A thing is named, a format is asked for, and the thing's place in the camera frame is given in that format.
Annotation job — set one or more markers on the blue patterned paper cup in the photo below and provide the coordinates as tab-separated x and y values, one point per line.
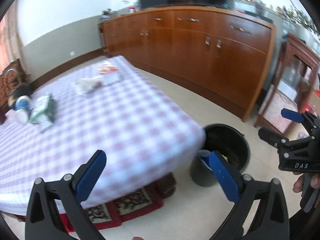
22	109

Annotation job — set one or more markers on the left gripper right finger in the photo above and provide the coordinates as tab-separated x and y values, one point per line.
259	211

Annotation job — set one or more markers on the potted plant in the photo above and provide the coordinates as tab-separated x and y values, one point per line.
107	14

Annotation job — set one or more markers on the green white carton box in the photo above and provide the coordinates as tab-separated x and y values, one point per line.
43	114

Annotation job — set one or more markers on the white crumpled paper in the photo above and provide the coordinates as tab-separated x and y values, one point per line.
108	74

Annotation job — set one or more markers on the black trash bucket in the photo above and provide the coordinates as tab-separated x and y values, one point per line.
228	142

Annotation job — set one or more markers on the black cast iron teapot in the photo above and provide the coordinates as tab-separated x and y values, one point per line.
18	92

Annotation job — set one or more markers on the checkered tablecloth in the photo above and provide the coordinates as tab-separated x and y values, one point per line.
144	134

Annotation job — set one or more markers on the person's right hand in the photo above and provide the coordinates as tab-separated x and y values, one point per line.
298	185

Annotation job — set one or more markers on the white tissue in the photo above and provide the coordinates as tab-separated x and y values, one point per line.
87	85

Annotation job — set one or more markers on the wooden carved sofa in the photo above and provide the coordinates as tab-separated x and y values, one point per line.
4	96

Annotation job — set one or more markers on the patterned curtain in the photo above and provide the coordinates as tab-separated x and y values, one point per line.
7	54

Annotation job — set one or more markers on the wooden side stand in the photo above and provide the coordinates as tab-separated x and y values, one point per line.
291	86

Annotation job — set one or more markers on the wooden sideboard cabinet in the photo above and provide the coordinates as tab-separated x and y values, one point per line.
221	54

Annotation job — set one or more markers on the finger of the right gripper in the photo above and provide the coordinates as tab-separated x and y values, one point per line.
274	139
292	115

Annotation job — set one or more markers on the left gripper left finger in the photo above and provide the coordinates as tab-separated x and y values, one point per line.
43	219

